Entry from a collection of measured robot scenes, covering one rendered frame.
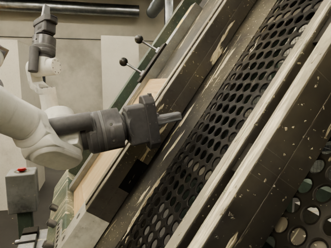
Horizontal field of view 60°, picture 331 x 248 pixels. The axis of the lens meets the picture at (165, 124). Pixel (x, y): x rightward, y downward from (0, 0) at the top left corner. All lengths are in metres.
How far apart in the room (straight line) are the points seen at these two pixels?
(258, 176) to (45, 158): 0.38
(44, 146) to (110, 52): 4.19
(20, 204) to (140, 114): 0.99
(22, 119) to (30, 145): 0.05
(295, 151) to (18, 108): 0.40
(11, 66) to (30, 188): 2.00
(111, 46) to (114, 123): 4.13
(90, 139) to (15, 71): 2.72
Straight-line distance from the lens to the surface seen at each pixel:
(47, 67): 1.18
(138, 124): 0.61
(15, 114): 0.50
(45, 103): 1.21
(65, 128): 0.56
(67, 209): 1.08
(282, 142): 0.34
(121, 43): 4.71
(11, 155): 3.38
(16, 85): 3.27
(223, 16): 0.81
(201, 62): 0.76
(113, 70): 4.67
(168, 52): 1.26
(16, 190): 1.47
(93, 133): 0.58
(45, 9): 1.32
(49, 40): 1.23
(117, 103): 1.45
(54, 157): 0.56
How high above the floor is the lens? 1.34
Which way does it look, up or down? 8 degrees down
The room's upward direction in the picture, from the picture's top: straight up
